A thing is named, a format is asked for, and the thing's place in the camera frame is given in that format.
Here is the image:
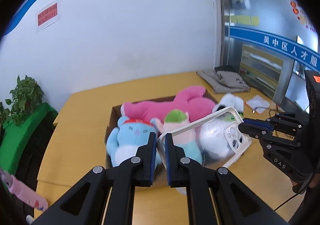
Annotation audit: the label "black camera box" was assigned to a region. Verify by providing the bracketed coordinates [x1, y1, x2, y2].
[292, 70, 319, 194]

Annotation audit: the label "pink plush toy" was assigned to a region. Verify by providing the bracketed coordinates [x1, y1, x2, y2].
[120, 86, 217, 122]

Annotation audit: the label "yellow sticky notes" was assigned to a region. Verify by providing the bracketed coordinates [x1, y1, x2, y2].
[229, 15, 259, 26]

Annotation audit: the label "panda plush toy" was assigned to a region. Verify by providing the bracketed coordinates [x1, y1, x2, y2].
[199, 93, 246, 165]

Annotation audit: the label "peach teal plush toy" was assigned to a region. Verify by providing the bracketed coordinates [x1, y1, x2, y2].
[151, 109, 203, 165]

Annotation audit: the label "black cable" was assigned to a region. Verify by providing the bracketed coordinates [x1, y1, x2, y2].
[252, 104, 304, 212]

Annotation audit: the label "brown cardboard box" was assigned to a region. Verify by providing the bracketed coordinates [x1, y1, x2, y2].
[104, 94, 218, 189]

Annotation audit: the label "red wall notice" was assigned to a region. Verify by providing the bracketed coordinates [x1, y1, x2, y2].
[36, 1, 61, 31]

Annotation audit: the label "green potted plant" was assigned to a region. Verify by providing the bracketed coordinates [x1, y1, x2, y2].
[1, 75, 44, 126]

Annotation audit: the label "green planter stand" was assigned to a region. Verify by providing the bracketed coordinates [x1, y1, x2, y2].
[1, 102, 58, 175]

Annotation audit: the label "pink white bottle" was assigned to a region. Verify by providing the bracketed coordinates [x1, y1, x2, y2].
[1, 169, 49, 211]

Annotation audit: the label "grey folded cloth bag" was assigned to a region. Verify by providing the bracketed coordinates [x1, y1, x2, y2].
[196, 69, 251, 94]

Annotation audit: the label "light blue plush toy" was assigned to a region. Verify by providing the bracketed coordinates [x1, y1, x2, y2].
[106, 116, 158, 167]

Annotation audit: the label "clear white phone case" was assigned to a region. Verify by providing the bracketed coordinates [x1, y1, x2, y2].
[156, 107, 252, 169]

